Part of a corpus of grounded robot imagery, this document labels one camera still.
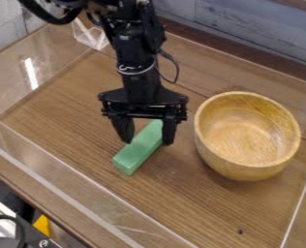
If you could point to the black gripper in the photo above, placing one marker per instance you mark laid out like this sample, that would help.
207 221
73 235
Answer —
143 98

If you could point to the green rectangular block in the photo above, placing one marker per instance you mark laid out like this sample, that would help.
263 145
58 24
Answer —
137 152

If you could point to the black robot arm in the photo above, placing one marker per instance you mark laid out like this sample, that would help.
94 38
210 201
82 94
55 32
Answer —
135 35

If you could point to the brown wooden bowl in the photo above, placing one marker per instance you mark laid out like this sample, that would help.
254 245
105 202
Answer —
247 135

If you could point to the yellow tag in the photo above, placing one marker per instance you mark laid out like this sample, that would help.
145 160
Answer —
42 225

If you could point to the clear acrylic corner bracket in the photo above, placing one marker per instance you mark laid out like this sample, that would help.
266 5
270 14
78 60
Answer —
90 36

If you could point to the clear acrylic tray wall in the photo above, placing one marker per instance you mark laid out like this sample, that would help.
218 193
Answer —
69 192

